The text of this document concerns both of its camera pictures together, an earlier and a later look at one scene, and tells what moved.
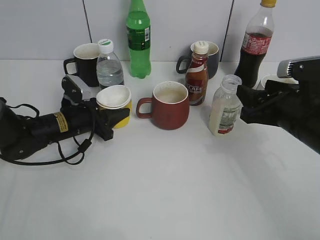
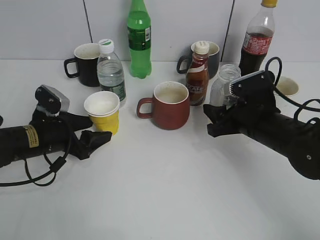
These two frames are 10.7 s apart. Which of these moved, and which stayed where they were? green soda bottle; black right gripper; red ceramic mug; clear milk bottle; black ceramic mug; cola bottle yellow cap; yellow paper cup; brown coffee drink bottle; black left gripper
Moved: black left gripper; clear milk bottle; yellow paper cup; black right gripper
Stayed: black ceramic mug; brown coffee drink bottle; red ceramic mug; green soda bottle; cola bottle yellow cap
